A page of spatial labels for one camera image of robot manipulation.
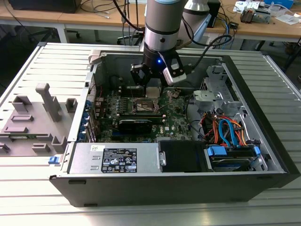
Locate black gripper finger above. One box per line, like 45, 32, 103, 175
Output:
130, 63, 151, 99
159, 77, 169, 98

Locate silver CPU chip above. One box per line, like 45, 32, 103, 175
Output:
146, 86, 162, 98

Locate CPU socket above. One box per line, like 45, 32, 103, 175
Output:
131, 97, 159, 113

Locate green RAM stick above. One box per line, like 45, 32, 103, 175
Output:
118, 114, 166, 125

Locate green motherboard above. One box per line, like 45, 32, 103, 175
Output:
93, 87, 204, 144

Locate silver metal drive cage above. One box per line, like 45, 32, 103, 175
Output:
192, 65, 250, 132

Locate black graphics card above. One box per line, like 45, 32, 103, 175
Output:
117, 119, 154, 136

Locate beige case latch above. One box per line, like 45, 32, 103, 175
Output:
88, 49, 107, 66

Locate pale blue teach pendant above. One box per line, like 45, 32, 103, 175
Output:
194, 13, 212, 45

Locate black plastic shroud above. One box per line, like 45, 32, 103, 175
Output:
158, 140, 208, 173

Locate black office chair base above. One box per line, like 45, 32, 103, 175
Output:
27, 25, 81, 45

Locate tall black desktop box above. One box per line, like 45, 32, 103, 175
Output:
207, 0, 222, 29

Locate hard disk in blue carrier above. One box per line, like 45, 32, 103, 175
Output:
204, 144, 262, 173

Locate black PC case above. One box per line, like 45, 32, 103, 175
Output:
48, 48, 301, 208

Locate silver power supply unit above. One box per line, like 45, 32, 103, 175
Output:
67, 142, 163, 175

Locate grey electronic device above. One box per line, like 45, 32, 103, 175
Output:
239, 6, 274, 24

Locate white paper leaflet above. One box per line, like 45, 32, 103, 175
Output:
233, 0, 261, 13

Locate wooden desk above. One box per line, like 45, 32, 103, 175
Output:
206, 0, 301, 51
0, 0, 145, 43

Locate black equipment box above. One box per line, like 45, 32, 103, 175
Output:
8, 0, 82, 14

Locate grey parts rack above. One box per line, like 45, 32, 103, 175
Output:
0, 82, 79, 158

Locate blue box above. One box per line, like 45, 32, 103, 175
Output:
263, 0, 294, 7

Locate white paper sheets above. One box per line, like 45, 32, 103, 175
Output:
274, 13, 301, 25

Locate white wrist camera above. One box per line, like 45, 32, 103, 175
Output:
163, 58, 188, 86

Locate black camera cable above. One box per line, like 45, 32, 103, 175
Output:
180, 18, 234, 74

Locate black sleeved wire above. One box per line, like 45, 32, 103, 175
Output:
185, 97, 206, 143

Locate orange power wire bundle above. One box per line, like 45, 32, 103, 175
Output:
203, 114, 221, 143

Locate blue data wire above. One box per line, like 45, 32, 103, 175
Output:
218, 118, 238, 148

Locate blue network cable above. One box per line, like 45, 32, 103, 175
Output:
224, 20, 234, 44

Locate orange data wire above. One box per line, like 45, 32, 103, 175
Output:
229, 119, 249, 147

